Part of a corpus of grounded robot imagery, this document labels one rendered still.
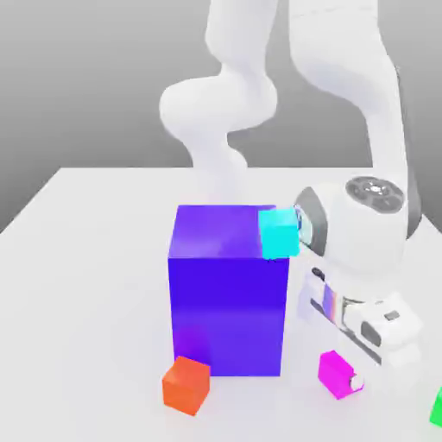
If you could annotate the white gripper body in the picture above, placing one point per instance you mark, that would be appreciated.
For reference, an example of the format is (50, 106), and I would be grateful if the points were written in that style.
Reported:
(312, 293)

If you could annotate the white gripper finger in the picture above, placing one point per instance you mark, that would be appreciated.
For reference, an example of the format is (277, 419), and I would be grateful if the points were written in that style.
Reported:
(357, 382)

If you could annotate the small magenta cube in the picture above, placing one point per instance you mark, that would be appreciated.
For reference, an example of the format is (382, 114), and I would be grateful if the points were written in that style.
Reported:
(335, 374)

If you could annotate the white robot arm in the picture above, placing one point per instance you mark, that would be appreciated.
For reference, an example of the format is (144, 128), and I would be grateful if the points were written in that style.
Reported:
(359, 228)

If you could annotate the small cyan cube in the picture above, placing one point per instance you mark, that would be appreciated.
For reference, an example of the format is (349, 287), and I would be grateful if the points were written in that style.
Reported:
(279, 234)

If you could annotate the small green cube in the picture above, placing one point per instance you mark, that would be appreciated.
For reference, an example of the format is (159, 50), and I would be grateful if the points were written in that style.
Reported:
(437, 409)

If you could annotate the small orange cube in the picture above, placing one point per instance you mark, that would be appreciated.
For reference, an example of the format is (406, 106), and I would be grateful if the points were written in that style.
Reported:
(186, 386)

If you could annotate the large blue box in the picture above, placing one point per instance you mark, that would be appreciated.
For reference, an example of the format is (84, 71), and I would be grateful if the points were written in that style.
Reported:
(228, 310)

